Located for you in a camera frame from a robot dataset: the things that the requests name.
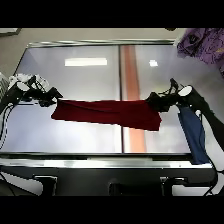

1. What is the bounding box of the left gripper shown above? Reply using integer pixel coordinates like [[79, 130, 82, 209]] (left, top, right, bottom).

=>
[[38, 86, 64, 108]]

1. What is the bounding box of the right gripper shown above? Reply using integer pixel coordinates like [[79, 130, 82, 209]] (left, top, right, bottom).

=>
[[145, 91, 175, 113]]

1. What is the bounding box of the dark red garment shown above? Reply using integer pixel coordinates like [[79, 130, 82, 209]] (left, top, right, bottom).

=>
[[50, 98, 163, 132]]

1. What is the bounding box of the dark blue garment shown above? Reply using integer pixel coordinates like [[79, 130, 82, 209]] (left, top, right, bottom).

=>
[[177, 105, 211, 166]]

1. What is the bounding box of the purple garment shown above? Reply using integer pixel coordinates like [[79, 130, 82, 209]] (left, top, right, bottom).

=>
[[176, 27, 224, 78]]

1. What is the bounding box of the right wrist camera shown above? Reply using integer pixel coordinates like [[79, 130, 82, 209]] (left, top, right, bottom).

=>
[[167, 77, 181, 98]]

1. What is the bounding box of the black cable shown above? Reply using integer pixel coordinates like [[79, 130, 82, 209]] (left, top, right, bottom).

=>
[[0, 102, 16, 152]]

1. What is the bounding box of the silver frame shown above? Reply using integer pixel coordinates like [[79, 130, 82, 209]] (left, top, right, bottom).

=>
[[0, 155, 224, 197]]

